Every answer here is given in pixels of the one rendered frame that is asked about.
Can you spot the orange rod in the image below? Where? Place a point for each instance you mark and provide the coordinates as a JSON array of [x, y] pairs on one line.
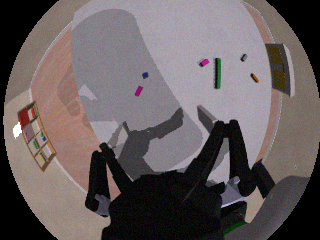
[[254, 77]]

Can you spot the green rod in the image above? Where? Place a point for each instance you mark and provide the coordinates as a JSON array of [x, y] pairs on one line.
[[218, 73]]

